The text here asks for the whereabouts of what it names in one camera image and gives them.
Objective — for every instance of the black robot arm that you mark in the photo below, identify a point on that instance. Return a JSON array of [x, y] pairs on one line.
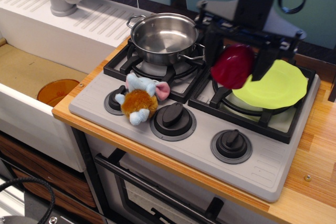
[[251, 22]]

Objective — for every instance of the lime green plate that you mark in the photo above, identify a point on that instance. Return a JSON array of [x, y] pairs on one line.
[[282, 86]]

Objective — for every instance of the grey toy stove top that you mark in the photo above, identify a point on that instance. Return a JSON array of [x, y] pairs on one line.
[[262, 175]]

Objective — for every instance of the stuffed elephant toy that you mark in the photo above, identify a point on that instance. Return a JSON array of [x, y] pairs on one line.
[[142, 97]]

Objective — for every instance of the black right burner grate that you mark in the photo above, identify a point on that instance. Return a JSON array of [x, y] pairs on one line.
[[279, 124]]

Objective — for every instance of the black stove knob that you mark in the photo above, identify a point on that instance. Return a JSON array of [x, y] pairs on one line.
[[111, 102], [231, 147], [173, 122]]

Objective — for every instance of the black middle stove knob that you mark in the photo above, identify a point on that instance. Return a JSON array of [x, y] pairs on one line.
[[173, 122]]

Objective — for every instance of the white toy sink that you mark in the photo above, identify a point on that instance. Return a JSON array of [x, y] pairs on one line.
[[38, 48]]

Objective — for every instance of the wooden drawer front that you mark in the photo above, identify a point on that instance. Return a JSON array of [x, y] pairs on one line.
[[72, 192]]

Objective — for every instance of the black right stove knob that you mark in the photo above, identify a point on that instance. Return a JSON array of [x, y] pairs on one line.
[[231, 147]]

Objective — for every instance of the black left stove knob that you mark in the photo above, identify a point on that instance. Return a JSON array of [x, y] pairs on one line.
[[111, 102]]

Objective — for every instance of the black burner grate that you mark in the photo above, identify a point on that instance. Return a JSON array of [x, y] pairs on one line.
[[184, 78], [279, 124]]

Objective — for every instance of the oven door with handle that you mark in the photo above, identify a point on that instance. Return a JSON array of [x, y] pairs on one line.
[[112, 164]]

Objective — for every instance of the black left burner grate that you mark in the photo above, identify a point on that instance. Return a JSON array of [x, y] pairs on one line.
[[184, 78]]

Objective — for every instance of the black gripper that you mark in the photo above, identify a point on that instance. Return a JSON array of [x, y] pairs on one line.
[[252, 22]]

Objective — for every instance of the stainless steel pot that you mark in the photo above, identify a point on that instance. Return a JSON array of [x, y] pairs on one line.
[[165, 38]]

